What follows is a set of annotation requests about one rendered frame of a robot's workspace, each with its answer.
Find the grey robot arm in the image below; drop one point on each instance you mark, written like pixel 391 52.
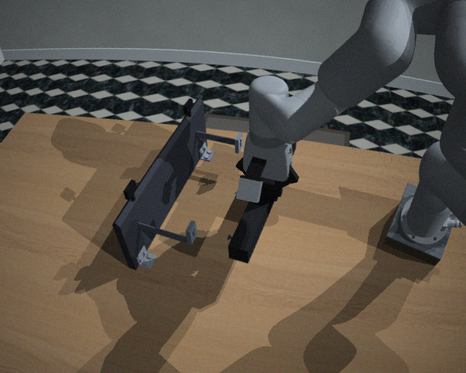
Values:
pixel 377 53

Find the black rectangular bar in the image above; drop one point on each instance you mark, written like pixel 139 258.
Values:
pixel 249 228

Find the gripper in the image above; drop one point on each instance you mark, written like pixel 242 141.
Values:
pixel 278 166

